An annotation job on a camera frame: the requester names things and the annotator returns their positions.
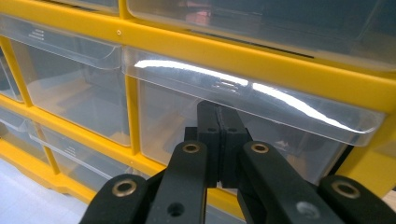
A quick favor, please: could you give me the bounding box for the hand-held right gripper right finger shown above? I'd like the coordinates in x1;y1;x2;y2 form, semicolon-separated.
219;105;254;189

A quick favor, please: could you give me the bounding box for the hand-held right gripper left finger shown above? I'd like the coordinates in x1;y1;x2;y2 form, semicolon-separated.
184;100;223;189

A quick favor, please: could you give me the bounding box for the clear plastic drawer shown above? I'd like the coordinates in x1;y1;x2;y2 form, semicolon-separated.
122;46;387;188

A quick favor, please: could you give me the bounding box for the yellow black drawer organizer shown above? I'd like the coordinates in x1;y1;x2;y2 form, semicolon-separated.
0;0;396;220

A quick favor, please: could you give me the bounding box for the set of clear drawers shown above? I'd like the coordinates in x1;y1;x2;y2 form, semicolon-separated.
0;0;396;224

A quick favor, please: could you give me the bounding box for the white foam board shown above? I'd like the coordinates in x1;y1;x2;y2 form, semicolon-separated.
0;158;92;224

